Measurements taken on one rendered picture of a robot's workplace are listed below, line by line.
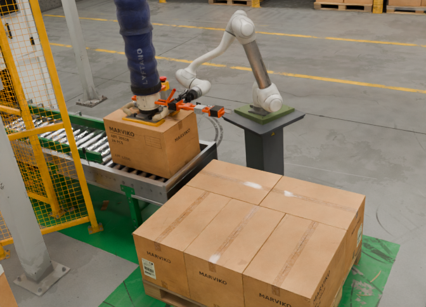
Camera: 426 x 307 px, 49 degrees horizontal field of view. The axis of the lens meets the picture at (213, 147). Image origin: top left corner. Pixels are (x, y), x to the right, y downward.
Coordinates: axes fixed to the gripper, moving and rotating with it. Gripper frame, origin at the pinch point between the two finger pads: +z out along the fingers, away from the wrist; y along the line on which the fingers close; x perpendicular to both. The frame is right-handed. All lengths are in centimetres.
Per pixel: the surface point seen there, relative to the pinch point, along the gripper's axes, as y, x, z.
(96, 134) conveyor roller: 56, 113, -18
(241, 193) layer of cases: 53, -56, 12
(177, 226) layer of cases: 54, -36, 61
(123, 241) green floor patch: 109, 39, 43
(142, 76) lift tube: -21.9, 21.3, 8.5
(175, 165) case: 44.8, -0.2, 11.0
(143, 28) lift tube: -55, 17, 4
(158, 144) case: 24.3, 6.3, 19.1
